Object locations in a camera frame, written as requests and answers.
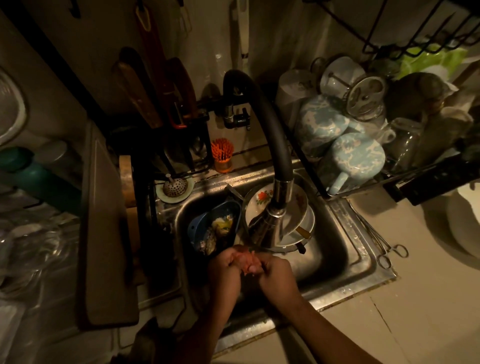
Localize person's right hand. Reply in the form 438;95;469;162
255;253;303;310

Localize black curved sink faucet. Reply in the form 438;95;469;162
221;69;301;251

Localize black dish drying rack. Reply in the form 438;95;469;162
277;109;480;208

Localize clear glass dishes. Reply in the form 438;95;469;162
0;219;73;299

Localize white floral plate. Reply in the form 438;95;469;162
244;182;309;238

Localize grey cutting board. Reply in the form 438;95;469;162
77;120;140;331

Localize stainless steel sink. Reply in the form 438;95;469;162
155;161;398;355

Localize black wire hanging shelf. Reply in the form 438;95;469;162
303;0;480;61

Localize plain white plate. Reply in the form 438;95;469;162
275;205;316;249

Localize wooden cutting board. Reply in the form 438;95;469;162
119;154;142;256

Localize white enamel cup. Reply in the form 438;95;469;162
319;56;367;100

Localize blue marbled mug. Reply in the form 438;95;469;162
325;132;387;197
294;94;352;159

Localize steel forceps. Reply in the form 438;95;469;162
352;212;393;270
349;202;410;260

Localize large white bowl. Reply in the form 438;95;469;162
445;183;480;260

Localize white ceramic mug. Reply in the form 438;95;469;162
275;68;320;115

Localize dark brown pot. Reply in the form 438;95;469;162
385;72;448;121

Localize green plastic bag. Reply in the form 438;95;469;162
397;43;468;80

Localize teal bottle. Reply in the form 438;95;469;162
0;146;82;217

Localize clear glass jar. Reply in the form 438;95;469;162
382;117;425;174

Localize pink raw meat piece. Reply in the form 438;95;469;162
232;245;265;277

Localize orange bristle brush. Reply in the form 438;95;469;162
210;137;235;174

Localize person's left hand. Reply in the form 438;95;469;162
207;246;245;307

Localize person's left forearm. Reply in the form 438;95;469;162
155;300;241;364

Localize steel sink strainer plug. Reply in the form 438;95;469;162
162;173;189;199

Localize large glass lid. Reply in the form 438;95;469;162
0;67;29;148

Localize white hanging utensil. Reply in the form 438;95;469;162
235;0;251;61

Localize grey metal canister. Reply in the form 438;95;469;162
34;139;84;189

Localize blue sink waste basket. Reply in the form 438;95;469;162
187;200;243;258

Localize person's right forearm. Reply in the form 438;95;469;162
268;296;381;364

